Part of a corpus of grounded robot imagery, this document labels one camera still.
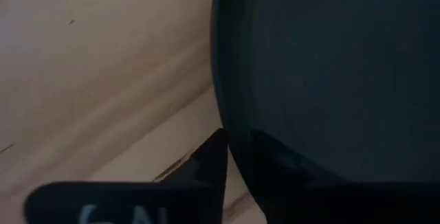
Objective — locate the dark round plate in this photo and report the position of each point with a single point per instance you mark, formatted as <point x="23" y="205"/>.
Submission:
<point x="326" y="62"/>

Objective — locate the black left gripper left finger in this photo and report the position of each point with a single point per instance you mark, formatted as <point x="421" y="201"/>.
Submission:
<point x="137" y="203"/>

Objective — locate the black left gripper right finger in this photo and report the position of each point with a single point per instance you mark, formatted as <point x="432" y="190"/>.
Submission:
<point x="343" y="203"/>

